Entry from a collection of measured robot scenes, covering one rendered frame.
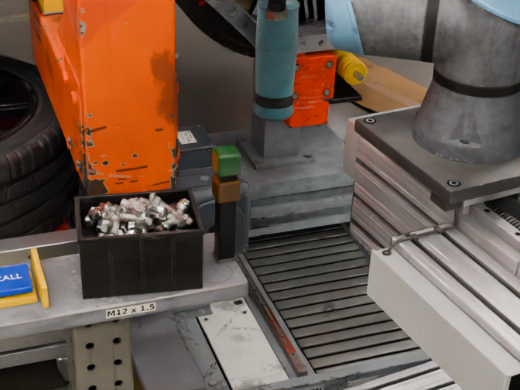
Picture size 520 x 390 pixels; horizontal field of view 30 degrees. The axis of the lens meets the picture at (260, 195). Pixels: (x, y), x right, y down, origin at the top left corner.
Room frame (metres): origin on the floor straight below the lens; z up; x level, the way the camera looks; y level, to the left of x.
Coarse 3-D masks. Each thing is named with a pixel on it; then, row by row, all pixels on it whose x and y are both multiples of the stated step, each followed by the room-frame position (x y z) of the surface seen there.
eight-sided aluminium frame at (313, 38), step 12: (204, 0) 1.98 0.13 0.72; (216, 0) 2.00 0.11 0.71; (228, 0) 2.00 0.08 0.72; (228, 12) 2.00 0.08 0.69; (240, 12) 2.01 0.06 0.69; (240, 24) 2.01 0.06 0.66; (252, 24) 2.02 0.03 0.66; (252, 36) 2.02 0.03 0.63; (300, 36) 2.06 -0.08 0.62; (312, 36) 2.07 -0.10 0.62; (324, 36) 2.08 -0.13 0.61; (300, 48) 2.06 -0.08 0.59; (312, 48) 2.07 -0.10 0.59; (324, 48) 2.08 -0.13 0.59
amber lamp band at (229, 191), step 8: (216, 176) 1.41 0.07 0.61; (216, 184) 1.40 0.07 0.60; (224, 184) 1.39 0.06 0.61; (232, 184) 1.40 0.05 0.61; (240, 184) 1.40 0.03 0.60; (216, 192) 1.40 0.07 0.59; (224, 192) 1.39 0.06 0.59; (232, 192) 1.40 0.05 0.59; (224, 200) 1.39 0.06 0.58; (232, 200) 1.40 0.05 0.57
